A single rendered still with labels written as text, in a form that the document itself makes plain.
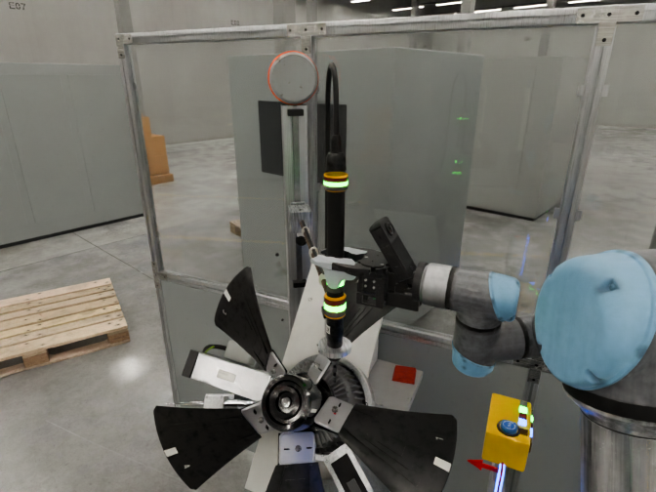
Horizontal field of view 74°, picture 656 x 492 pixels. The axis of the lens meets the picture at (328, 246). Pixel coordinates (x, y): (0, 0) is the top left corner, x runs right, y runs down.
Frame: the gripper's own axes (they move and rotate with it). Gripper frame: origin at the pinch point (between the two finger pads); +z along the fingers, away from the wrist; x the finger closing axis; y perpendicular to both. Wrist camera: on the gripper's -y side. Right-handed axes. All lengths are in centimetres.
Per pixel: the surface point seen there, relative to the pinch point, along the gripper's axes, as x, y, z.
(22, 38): 641, -114, 1078
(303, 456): -6.3, 46.8, 1.9
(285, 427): -8.6, 37.5, 4.7
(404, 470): -6.0, 40.2, -20.7
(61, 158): 279, 63, 492
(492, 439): 21, 51, -36
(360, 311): 12.0, 18.2, -3.9
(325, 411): -0.9, 37.5, -1.0
